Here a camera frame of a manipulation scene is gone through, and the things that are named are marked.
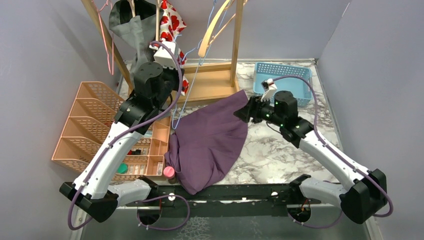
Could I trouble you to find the grey skirt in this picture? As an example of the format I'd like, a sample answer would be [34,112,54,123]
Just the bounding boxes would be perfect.
[109,0,157,84]

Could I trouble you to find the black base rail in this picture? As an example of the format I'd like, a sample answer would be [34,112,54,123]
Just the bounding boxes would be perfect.
[127,183,308,218]

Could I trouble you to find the peach compartment tray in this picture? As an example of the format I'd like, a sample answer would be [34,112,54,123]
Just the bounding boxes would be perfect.
[127,112,173,182]

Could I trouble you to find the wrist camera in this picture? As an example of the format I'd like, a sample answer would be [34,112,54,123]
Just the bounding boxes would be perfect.
[260,78,278,102]
[149,40,183,70]

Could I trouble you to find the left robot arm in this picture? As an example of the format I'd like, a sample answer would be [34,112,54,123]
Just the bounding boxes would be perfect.
[59,61,185,230]

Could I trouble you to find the red poppy print cloth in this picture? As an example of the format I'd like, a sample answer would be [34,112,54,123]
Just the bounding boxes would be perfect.
[157,0,189,96]

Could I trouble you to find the pink capped bottle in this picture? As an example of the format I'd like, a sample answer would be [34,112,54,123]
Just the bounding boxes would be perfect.
[163,166,177,185]

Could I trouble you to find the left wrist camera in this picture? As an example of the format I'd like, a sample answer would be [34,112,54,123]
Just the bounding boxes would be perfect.
[149,40,183,70]

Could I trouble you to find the purple cloth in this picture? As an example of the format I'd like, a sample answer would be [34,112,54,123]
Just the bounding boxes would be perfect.
[164,90,248,195]

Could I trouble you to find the pink wire hanger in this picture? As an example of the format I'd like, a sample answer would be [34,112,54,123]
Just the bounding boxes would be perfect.
[91,0,118,76]

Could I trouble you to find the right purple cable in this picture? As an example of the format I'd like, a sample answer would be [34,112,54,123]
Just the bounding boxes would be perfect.
[273,74,395,230]

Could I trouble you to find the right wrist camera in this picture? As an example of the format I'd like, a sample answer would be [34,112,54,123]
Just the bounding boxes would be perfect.
[260,78,278,102]

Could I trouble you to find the blue wire hanger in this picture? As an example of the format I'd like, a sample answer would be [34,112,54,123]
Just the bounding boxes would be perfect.
[170,31,208,131]
[197,0,234,66]

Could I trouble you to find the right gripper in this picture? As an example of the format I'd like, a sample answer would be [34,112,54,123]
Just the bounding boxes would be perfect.
[233,95,285,127]

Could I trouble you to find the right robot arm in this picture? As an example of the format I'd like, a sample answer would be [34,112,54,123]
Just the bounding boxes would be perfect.
[234,90,389,224]

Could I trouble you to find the blue plastic basket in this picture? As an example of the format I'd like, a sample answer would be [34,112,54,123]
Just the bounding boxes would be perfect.
[252,62,313,107]

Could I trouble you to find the peach plastic file organizer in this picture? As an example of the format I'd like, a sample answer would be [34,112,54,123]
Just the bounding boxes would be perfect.
[51,81,124,173]

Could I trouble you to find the wooden clothes rack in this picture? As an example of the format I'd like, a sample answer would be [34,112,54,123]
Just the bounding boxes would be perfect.
[82,0,240,105]

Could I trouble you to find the wooden hanger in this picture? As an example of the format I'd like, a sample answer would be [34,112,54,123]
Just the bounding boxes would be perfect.
[128,0,136,18]
[197,0,248,59]
[155,0,161,42]

